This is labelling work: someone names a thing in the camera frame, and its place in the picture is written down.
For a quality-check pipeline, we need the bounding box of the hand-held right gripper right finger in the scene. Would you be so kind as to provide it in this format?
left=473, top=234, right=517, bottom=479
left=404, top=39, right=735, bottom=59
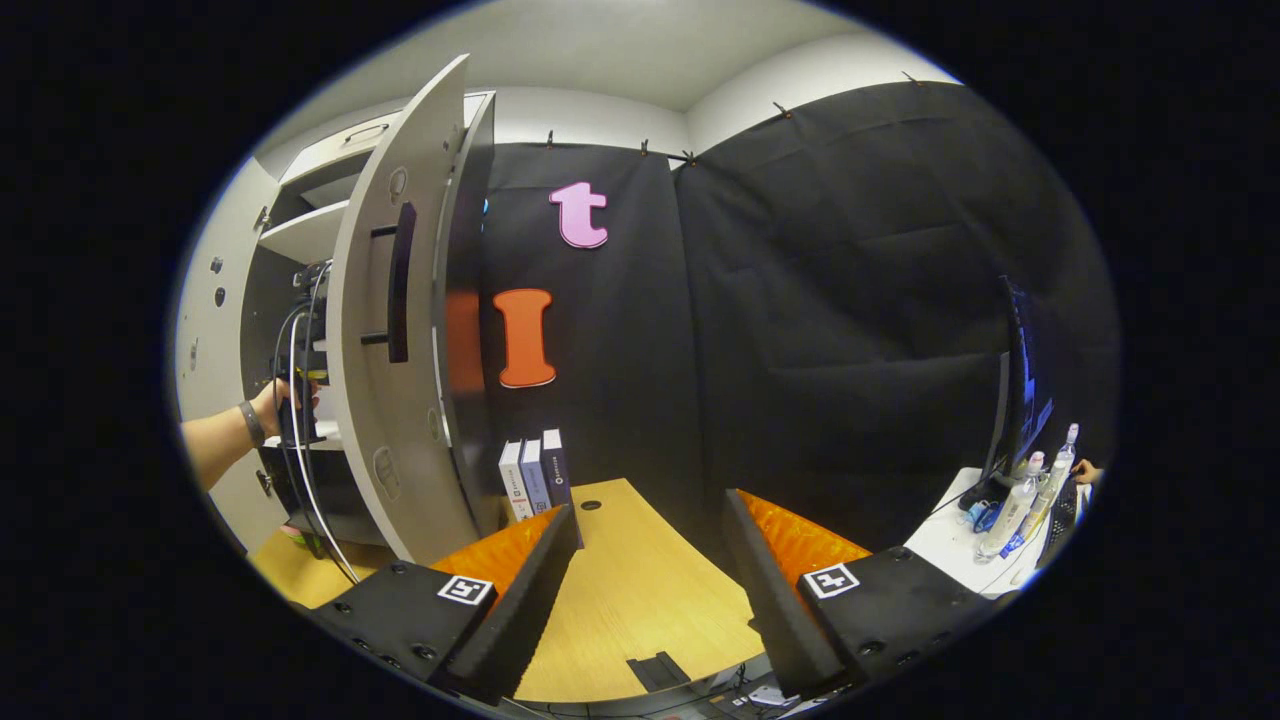
left=724, top=489, right=1004, bottom=703

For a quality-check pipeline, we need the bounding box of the dark blue book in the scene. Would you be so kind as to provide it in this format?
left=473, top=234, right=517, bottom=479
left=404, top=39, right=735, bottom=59
left=541, top=428, right=573, bottom=509

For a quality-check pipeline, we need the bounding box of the black computer monitor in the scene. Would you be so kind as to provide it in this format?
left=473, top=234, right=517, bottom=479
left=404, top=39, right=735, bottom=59
left=983, top=275, right=1058, bottom=506

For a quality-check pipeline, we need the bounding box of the white desk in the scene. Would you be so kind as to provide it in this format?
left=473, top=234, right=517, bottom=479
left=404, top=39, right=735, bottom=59
left=905, top=465, right=1093, bottom=601

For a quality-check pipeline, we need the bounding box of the clear spray bottle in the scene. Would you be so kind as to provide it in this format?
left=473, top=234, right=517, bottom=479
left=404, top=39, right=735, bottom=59
left=975, top=450, right=1047, bottom=561
left=1020, top=422, right=1081, bottom=546

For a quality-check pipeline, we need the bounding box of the cabinet door with headphones sticker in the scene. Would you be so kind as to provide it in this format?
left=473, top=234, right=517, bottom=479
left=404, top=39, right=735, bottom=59
left=325, top=53, right=483, bottom=568

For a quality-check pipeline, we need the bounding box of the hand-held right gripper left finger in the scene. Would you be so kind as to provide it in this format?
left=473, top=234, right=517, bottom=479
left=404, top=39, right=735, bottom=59
left=305, top=503, right=585, bottom=706

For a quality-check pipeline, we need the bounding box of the light blue book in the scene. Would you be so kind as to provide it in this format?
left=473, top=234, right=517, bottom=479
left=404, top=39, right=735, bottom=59
left=520, top=436, right=554, bottom=516

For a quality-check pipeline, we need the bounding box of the white cabinet drawer front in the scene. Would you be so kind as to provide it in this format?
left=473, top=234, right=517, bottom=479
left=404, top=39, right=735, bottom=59
left=278, top=92, right=493, bottom=189

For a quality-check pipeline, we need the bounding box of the black cable slot cover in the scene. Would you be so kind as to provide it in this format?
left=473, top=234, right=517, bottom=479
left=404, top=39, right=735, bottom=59
left=626, top=651, right=693, bottom=694

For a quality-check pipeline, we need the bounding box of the black keyboard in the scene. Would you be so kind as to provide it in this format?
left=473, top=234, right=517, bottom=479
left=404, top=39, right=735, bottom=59
left=1038, top=478, right=1083, bottom=566

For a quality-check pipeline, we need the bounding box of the white book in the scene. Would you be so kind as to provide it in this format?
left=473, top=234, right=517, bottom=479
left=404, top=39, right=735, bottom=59
left=498, top=440, right=534, bottom=523

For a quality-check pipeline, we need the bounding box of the black cable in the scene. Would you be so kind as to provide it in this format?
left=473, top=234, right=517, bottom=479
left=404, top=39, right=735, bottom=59
left=270, top=305, right=331, bottom=561

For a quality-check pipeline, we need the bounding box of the black door handle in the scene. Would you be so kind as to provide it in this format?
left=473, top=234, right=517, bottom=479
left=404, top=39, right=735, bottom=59
left=360, top=202, right=418, bottom=365

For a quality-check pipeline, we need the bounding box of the white cable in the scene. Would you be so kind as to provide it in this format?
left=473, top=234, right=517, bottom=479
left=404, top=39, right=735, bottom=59
left=288, top=310, right=361, bottom=586

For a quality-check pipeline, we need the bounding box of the black backdrop cloth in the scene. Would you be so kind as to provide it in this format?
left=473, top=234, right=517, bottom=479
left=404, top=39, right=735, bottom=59
left=672, top=80, right=1123, bottom=556
left=478, top=140, right=701, bottom=526

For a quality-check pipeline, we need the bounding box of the cabinet door with camera sticker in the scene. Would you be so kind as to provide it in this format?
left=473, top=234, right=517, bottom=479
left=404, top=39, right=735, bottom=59
left=172, top=158, right=283, bottom=556

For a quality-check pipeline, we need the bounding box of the white cabinet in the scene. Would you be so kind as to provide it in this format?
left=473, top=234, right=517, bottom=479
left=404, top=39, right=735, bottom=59
left=240, top=88, right=501, bottom=566

